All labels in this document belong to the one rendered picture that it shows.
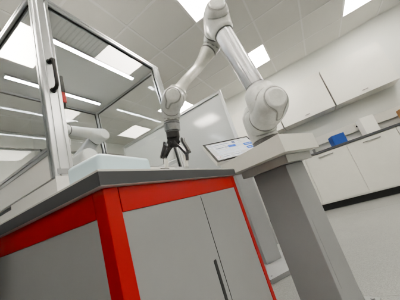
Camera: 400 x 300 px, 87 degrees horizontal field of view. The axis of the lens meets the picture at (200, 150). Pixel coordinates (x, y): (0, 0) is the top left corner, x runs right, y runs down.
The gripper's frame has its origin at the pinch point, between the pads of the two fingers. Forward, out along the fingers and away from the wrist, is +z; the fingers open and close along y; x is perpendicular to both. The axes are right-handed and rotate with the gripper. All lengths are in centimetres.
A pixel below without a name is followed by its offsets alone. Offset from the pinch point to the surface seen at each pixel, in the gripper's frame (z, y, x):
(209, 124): -68, 53, -163
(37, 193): 6, 39, 50
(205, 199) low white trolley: 15, -39, 42
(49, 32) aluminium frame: -77, 41, 44
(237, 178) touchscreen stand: 11, -2, -91
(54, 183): 3, 25, 50
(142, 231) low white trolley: 18, -39, 68
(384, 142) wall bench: -14, -154, -289
